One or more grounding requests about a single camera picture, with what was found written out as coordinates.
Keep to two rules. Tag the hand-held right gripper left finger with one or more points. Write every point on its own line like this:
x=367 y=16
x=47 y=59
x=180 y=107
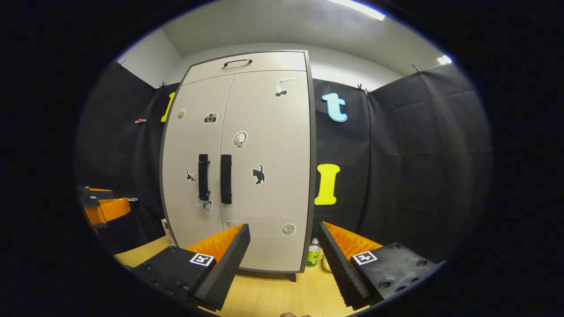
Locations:
x=229 y=264

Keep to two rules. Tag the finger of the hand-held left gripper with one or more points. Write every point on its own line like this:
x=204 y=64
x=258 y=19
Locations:
x=110 y=211
x=99 y=194

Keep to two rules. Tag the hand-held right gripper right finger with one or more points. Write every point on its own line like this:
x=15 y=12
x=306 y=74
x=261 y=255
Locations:
x=341 y=268

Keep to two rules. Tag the cabinet door with headphone sticker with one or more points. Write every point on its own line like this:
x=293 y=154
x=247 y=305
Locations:
x=273 y=198

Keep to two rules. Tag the grey double-door shoe cabinet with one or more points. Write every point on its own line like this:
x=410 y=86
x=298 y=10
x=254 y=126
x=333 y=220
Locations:
x=312 y=185

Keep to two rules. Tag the cabinet door with camera sticker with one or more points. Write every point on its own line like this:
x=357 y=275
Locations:
x=185 y=149

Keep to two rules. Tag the beige cabinet drawer front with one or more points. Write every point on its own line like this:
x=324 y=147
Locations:
x=273 y=61

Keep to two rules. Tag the yellow bumpy round toy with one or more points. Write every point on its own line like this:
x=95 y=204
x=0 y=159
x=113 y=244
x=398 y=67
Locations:
x=326 y=264

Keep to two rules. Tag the green label plastic bottle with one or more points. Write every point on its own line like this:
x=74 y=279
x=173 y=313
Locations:
x=313 y=255

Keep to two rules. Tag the black backdrop cloth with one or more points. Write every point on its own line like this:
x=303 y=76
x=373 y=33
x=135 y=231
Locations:
x=418 y=154

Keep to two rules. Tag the small ceiling light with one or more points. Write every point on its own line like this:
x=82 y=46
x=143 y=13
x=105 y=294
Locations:
x=444 y=59

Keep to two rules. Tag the long ceiling light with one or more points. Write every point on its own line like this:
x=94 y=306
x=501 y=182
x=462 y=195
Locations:
x=357 y=8

